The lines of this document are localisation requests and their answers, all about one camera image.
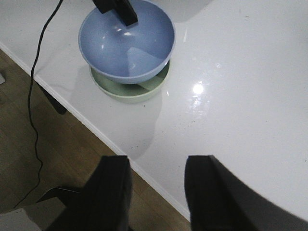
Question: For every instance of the light green bowl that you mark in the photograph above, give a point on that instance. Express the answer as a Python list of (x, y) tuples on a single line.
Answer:
[(131, 93)]

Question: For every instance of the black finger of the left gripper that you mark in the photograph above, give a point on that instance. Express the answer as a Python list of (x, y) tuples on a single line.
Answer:
[(123, 8)]

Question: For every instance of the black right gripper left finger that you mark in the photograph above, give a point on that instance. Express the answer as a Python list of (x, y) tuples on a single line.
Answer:
[(104, 201)]

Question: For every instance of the grey metal base plate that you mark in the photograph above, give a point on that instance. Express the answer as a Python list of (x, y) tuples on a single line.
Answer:
[(40, 215)]

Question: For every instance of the black table leg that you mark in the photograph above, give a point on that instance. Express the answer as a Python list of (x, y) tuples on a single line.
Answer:
[(54, 103)]

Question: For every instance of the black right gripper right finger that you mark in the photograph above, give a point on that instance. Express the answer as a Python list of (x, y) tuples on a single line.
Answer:
[(219, 201)]

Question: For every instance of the blue bowl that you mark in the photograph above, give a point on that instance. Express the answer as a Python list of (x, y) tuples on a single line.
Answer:
[(128, 54)]

